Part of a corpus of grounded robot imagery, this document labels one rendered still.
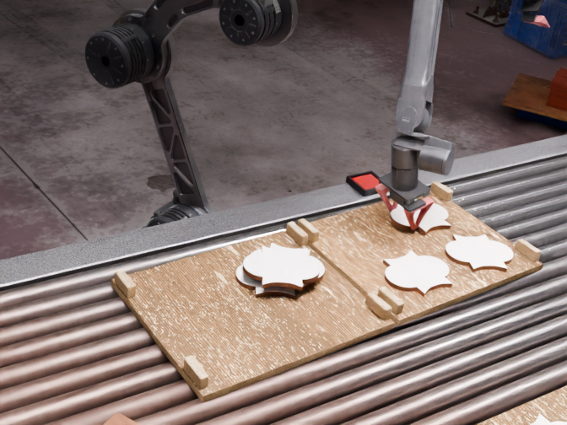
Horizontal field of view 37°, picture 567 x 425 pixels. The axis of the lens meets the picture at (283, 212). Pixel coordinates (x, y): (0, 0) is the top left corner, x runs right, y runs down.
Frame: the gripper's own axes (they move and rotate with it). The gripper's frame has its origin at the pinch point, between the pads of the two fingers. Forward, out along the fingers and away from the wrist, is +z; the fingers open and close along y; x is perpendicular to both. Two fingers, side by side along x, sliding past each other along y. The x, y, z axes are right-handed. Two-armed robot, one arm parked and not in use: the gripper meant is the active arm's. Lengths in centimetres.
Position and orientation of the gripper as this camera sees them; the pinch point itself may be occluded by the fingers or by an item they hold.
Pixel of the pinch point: (403, 217)
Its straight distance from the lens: 189.6
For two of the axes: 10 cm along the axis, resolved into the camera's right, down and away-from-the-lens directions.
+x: -8.4, 3.7, -3.9
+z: 0.7, 7.9, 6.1
